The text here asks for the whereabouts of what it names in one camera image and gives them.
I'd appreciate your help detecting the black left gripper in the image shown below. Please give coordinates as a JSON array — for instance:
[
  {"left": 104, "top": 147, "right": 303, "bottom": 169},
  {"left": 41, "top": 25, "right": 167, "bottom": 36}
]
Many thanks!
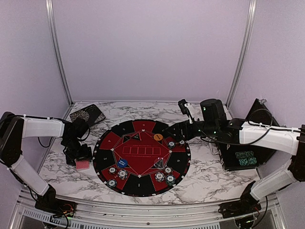
[{"left": 62, "top": 137, "right": 92, "bottom": 167}]

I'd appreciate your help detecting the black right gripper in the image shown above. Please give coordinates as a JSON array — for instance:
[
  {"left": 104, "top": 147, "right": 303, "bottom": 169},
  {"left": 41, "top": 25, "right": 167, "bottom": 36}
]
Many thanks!
[{"left": 165, "top": 120, "right": 218, "bottom": 143}]

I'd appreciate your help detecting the red playing card deck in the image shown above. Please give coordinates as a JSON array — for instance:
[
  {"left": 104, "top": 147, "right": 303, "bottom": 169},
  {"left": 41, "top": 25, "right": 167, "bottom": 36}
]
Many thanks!
[{"left": 75, "top": 159, "right": 90, "bottom": 171}]

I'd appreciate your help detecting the orange big blind button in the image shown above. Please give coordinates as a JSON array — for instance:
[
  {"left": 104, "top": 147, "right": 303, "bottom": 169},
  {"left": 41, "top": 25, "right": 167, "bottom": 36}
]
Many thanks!
[{"left": 153, "top": 134, "right": 163, "bottom": 141}]

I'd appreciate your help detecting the blue small blind button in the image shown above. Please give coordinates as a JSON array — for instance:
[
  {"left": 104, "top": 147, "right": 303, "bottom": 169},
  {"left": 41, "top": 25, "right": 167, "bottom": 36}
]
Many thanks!
[{"left": 117, "top": 158, "right": 130, "bottom": 168}]

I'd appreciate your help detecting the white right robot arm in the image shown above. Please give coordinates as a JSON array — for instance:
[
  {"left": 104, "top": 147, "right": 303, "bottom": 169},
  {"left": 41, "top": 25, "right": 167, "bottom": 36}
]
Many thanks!
[{"left": 165, "top": 99, "right": 305, "bottom": 214}]

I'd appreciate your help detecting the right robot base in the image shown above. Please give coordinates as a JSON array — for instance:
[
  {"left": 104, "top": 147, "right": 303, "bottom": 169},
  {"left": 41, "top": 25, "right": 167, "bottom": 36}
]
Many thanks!
[{"left": 218, "top": 199, "right": 262, "bottom": 219}]

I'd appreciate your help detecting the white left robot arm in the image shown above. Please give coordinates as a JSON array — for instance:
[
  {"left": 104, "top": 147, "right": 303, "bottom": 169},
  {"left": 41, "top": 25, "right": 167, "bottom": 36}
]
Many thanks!
[{"left": 0, "top": 112, "right": 92, "bottom": 212}]

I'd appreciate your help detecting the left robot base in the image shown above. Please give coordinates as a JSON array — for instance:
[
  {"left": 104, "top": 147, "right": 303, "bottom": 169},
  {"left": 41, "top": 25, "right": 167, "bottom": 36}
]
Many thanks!
[{"left": 35, "top": 196, "right": 77, "bottom": 217}]

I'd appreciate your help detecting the black floral box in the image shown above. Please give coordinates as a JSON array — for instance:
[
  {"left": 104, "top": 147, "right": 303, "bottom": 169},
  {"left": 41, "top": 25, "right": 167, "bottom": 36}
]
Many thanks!
[{"left": 70, "top": 104, "right": 106, "bottom": 127}]

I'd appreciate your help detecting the black poker chip case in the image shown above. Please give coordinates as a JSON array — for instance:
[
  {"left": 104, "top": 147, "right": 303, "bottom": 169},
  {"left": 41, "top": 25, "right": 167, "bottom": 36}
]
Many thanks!
[{"left": 216, "top": 99, "right": 279, "bottom": 171}]

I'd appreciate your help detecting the clear round dealer button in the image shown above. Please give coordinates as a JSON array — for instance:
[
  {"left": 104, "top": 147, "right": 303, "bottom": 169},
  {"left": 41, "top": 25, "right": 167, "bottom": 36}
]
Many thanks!
[{"left": 152, "top": 157, "right": 167, "bottom": 169}]

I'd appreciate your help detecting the round red black poker mat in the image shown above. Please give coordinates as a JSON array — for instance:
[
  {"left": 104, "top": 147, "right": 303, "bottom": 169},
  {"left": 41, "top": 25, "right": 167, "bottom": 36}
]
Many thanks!
[{"left": 93, "top": 119, "right": 191, "bottom": 197}]

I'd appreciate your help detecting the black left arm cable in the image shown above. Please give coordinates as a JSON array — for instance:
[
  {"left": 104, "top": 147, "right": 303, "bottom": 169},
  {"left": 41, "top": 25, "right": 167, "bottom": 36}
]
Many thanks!
[{"left": 0, "top": 114, "right": 91, "bottom": 148}]

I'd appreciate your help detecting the aluminium front rail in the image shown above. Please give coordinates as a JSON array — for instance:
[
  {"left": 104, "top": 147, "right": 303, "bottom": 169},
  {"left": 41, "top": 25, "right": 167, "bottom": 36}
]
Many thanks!
[{"left": 8, "top": 189, "right": 287, "bottom": 229}]

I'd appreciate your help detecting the right aluminium frame post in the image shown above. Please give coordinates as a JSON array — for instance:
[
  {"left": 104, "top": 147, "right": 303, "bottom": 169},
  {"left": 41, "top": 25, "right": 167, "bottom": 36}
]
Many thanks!
[{"left": 225, "top": 0, "right": 257, "bottom": 110}]

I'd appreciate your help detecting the aluminium frame post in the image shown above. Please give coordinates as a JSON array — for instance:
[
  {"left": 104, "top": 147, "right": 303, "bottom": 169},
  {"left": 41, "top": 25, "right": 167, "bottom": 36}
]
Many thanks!
[
  {"left": 46, "top": 0, "right": 73, "bottom": 106},
  {"left": 225, "top": 0, "right": 257, "bottom": 110}
]

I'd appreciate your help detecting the left aluminium frame post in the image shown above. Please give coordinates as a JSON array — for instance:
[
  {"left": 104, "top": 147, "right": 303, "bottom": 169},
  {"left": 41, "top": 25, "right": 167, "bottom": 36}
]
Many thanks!
[{"left": 46, "top": 0, "right": 73, "bottom": 106}]

